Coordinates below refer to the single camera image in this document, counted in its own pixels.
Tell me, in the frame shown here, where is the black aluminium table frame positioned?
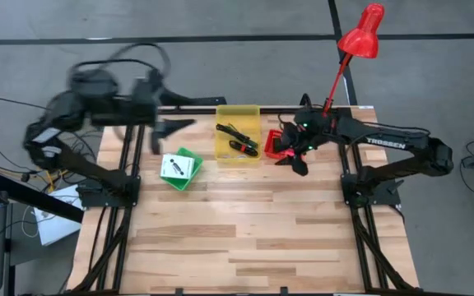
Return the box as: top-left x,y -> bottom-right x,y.
66,105 -> 421,296

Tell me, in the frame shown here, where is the black cube charger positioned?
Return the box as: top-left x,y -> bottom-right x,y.
272,136 -> 290,152

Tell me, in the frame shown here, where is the black bar bracket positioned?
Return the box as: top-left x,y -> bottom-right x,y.
158,93 -> 228,107

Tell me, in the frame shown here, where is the white cardboard box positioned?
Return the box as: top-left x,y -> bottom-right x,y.
33,183 -> 85,247

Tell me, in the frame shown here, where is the green white acer box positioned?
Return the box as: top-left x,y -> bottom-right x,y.
160,153 -> 196,181

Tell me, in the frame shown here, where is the yellow plastic bin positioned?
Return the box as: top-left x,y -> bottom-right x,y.
214,104 -> 262,165

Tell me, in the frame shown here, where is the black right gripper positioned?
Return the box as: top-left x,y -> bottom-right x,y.
275,107 -> 337,178

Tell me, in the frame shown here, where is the red desk lamp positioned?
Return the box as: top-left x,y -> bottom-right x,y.
322,2 -> 385,118

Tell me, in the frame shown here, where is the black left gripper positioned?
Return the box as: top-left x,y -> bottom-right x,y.
132,69 -> 198,155

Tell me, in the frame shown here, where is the red plastic basket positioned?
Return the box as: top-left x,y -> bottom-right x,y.
263,128 -> 300,160

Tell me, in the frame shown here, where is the green black braided cable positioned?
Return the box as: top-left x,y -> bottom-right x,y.
215,123 -> 260,149

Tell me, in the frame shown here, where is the yellow cable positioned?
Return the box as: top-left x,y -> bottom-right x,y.
43,164 -> 76,193

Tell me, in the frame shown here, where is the black diagonal floor beam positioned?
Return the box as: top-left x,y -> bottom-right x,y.
0,170 -> 85,223

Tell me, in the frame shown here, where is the green plastic basket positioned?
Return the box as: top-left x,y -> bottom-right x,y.
170,146 -> 205,192

